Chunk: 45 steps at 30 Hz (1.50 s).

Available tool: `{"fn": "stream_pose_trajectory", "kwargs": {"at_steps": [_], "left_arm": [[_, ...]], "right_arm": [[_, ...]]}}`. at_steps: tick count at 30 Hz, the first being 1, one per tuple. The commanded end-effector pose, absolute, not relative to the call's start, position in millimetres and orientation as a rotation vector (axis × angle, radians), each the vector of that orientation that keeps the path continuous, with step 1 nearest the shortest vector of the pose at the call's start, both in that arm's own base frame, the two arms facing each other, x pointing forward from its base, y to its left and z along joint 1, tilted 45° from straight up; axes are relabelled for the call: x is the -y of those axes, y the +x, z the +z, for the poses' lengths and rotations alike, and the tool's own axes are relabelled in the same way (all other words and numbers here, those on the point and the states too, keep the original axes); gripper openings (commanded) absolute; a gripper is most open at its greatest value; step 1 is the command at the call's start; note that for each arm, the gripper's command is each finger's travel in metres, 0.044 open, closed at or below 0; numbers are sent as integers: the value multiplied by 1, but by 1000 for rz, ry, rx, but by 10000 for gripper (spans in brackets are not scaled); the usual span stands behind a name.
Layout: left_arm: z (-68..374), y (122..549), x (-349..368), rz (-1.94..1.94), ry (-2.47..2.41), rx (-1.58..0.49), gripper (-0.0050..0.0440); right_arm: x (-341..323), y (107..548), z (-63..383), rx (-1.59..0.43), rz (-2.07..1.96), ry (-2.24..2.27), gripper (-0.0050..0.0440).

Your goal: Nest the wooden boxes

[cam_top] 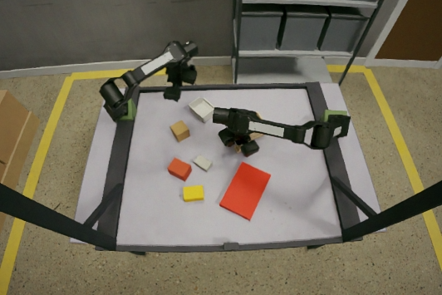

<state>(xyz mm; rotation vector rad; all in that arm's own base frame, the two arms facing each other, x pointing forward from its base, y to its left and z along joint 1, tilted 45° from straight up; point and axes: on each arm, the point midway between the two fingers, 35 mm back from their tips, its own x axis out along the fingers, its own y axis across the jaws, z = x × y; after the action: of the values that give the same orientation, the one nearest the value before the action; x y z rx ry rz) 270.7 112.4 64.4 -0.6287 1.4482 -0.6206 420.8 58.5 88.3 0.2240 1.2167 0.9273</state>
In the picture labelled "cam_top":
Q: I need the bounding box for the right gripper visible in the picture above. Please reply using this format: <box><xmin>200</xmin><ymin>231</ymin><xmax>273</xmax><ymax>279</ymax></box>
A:
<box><xmin>235</xmin><ymin>134</ymin><xmax>259</xmax><ymax>157</ymax></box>

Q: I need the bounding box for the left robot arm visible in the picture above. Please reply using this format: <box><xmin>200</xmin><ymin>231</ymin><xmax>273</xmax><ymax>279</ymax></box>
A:
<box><xmin>99</xmin><ymin>41</ymin><xmax>199</xmax><ymax>122</ymax></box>

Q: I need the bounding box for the yellow rectangular block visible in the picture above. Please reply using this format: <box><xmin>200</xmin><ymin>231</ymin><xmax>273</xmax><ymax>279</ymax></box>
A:
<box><xmin>183</xmin><ymin>185</ymin><xmax>204</xmax><ymax>202</ymax></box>

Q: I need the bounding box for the tan cube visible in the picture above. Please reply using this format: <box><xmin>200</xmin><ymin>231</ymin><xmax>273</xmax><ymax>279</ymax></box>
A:
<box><xmin>170</xmin><ymin>120</ymin><xmax>190</xmax><ymax>142</ymax></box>

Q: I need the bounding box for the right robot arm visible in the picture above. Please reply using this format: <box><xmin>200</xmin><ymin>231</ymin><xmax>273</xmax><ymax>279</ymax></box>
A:
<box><xmin>213</xmin><ymin>107</ymin><xmax>351</xmax><ymax>150</ymax></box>

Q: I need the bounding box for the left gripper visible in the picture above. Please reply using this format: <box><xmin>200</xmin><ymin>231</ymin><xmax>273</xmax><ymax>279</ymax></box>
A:
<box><xmin>163</xmin><ymin>62</ymin><xmax>188</xmax><ymax>102</ymax></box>

